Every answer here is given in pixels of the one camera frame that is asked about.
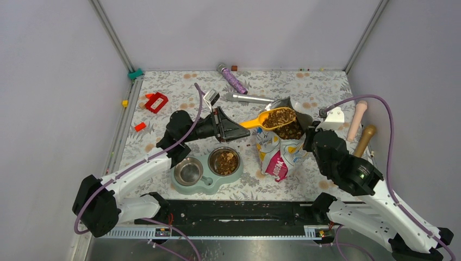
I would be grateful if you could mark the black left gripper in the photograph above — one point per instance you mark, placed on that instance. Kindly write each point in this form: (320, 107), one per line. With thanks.
(229, 132)

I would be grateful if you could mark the yellow plastic scoop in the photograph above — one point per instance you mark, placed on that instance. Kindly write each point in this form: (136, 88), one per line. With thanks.
(271, 119)

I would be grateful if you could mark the pet food bag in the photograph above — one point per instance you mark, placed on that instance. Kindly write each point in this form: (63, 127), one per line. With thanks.
(281, 150)

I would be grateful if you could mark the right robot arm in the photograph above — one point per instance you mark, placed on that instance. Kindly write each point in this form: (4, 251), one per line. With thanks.
(399, 230)

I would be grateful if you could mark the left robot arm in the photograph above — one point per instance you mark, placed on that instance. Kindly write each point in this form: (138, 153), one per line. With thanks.
(101, 203)

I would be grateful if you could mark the green double pet bowl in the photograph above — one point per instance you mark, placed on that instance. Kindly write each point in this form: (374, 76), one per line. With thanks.
(206, 174)

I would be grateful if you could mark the floral table mat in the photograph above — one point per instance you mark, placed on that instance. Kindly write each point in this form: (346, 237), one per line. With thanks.
(308, 91)

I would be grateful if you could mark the silver metal microphone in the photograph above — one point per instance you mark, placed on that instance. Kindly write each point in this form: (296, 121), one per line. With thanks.
(236, 97)

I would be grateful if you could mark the purple glitter microphone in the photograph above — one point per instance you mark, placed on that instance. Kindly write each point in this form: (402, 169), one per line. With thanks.
(231, 79)

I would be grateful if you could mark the red plastic block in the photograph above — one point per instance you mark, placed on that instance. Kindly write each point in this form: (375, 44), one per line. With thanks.
(156, 102)

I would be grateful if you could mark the small orange-red block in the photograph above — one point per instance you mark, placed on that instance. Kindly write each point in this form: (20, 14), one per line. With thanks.
(140, 127)

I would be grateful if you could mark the teal corner clip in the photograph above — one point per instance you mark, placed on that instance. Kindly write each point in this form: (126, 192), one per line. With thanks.
(135, 74)

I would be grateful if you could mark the pink microphone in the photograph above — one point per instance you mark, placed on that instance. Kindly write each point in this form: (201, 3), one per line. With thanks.
(360, 109)

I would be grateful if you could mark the gold microphone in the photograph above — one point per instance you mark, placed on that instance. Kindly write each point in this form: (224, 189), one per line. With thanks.
(367, 134)

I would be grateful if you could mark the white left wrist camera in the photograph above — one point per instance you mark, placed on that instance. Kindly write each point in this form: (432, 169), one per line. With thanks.
(210, 98)

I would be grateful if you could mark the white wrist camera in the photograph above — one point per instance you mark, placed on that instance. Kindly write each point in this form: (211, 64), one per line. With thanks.
(210, 98)
(335, 118)

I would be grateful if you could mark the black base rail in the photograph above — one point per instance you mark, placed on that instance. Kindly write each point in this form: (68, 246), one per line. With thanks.
(244, 218)

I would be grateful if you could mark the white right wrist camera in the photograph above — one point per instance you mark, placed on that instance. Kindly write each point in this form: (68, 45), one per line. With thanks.
(335, 118)

